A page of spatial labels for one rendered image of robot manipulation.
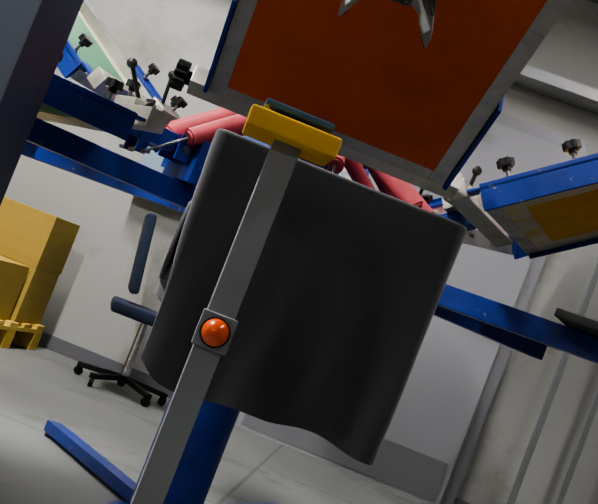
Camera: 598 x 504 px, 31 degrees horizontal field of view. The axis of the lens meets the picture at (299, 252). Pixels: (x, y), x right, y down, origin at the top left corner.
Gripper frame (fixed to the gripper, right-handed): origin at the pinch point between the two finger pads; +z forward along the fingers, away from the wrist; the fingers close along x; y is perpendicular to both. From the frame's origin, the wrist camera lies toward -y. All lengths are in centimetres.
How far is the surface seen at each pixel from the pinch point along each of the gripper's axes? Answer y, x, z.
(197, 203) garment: 24.8, -17.9, 27.9
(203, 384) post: 61, -3, 29
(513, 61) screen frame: -40.0, 23.9, 15.1
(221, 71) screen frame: -44, -34, 43
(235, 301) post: 53, -3, 20
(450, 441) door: -270, 87, 339
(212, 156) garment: 19.8, -18.4, 21.7
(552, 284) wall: -338, 109, 265
